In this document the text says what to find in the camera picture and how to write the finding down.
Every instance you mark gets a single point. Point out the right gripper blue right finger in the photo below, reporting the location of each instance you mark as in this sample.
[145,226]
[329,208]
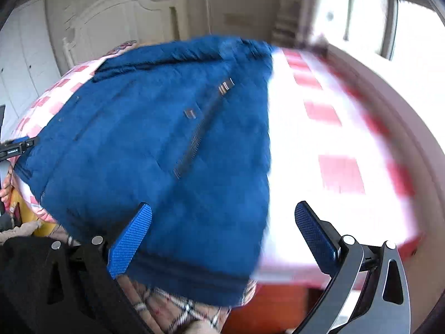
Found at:
[384,303]

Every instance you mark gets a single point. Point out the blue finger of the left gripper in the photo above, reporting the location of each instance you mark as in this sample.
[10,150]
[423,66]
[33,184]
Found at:
[16,147]

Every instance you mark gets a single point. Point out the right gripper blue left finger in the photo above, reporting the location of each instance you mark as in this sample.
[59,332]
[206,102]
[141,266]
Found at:
[82,294]

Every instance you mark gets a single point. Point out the blue quilted jacket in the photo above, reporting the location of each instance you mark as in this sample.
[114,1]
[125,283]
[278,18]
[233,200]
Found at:
[183,127]

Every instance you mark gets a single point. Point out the beige plaid clothing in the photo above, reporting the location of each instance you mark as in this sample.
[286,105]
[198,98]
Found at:
[187,306]

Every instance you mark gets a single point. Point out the white wardrobe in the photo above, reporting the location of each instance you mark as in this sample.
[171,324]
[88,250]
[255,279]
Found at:
[28,64]

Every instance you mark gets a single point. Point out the colourful patterned pillow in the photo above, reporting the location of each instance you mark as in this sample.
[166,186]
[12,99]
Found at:
[127,45]

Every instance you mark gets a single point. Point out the red white checkered bedsheet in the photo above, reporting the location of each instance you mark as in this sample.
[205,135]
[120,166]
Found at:
[325,149]

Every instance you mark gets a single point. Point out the white wooden headboard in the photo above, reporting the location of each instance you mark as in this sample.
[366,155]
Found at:
[108,23]

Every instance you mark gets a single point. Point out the patterned beige curtain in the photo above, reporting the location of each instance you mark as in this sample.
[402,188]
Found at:
[302,24]

